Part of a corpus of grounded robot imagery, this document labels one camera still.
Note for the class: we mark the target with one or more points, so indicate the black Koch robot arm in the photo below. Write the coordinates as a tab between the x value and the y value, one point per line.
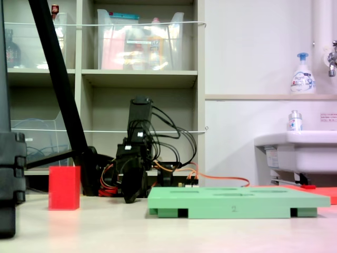
139	113

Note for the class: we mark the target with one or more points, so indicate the clear angled file box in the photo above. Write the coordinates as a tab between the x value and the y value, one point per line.
39	139

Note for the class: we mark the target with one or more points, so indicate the red flat mat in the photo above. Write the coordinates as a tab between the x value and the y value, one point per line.
325	193

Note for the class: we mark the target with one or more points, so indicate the pink wall sign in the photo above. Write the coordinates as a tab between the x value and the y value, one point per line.
328	117

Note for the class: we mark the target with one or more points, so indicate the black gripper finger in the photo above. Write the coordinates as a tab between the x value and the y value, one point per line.
133	187

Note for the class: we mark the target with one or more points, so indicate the orange labelled bottle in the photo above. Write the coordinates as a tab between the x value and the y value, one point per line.
156	47

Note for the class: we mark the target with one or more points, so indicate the dark patterned bottle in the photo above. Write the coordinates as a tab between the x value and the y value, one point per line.
11	51

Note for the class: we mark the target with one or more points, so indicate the white blue pump bottle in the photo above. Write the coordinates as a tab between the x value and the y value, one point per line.
302	79

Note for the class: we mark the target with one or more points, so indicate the black clamp block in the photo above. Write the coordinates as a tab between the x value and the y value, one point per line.
165	179

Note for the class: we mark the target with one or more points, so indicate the dark grey upright panel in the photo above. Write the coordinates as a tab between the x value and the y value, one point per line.
4	66

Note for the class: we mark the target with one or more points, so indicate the green board with holes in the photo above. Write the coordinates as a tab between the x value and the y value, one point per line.
237	201

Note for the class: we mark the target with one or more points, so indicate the large clear plastic bin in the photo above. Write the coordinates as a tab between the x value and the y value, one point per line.
139	47

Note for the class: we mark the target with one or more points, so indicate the white sink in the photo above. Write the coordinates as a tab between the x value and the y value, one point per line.
302	150

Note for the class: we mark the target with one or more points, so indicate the red square block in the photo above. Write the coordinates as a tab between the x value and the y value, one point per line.
64	188

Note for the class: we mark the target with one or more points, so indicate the metal faucet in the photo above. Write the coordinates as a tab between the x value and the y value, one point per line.
331	62

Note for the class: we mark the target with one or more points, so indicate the small circuit board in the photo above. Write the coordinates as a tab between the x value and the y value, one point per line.
188	184

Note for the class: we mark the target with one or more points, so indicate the notched black stack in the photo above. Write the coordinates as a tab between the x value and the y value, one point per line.
11	171

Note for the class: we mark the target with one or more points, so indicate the pink packet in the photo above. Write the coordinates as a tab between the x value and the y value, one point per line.
112	50

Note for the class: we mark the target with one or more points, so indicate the small clear sanitizer bottle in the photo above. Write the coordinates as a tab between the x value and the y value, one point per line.
295	122

